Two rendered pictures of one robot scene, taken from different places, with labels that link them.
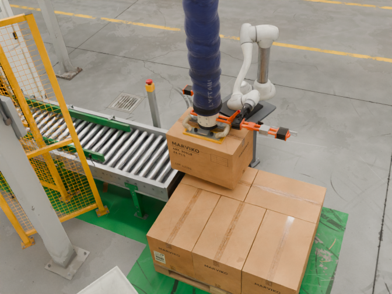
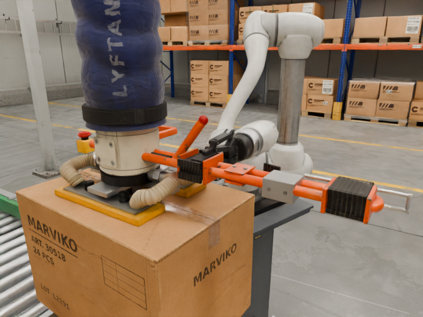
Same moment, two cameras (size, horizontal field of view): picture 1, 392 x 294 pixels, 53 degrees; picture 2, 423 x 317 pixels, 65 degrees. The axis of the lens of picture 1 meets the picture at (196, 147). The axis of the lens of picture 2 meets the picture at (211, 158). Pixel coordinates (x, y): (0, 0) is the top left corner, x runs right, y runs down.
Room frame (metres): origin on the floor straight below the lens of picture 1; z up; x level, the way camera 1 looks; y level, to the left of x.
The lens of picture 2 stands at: (1.55, -0.41, 1.47)
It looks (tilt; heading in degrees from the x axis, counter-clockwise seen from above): 18 degrees down; 3
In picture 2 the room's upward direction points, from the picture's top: straight up
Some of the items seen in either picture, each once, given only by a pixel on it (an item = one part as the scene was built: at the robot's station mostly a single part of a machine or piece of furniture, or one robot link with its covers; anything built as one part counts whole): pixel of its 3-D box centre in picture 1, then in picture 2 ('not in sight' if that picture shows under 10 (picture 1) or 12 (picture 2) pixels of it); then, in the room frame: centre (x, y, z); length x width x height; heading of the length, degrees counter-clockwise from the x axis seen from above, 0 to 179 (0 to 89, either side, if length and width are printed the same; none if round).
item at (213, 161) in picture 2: (237, 122); (200, 165); (2.32, -0.34, 1.20); 0.10 x 0.08 x 0.06; 150
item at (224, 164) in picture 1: (210, 146); (138, 250); (2.44, -0.13, 0.87); 0.60 x 0.40 x 0.40; 57
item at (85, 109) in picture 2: (207, 103); (126, 109); (2.45, -0.12, 1.31); 0.23 x 0.23 x 0.04
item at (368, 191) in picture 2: (282, 134); (349, 199); (2.14, -0.64, 1.20); 0.08 x 0.07 x 0.05; 60
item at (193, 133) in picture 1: (203, 133); (106, 195); (2.37, -0.07, 1.09); 0.34 x 0.10 x 0.05; 60
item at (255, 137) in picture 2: (248, 105); (245, 144); (2.52, -0.45, 1.20); 0.09 x 0.06 x 0.09; 61
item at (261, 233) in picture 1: (239, 225); not in sight; (1.99, -0.30, 0.34); 1.20 x 1.00 x 0.40; 61
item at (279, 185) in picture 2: (264, 130); (282, 186); (2.21, -0.52, 1.19); 0.07 x 0.07 x 0.04; 60
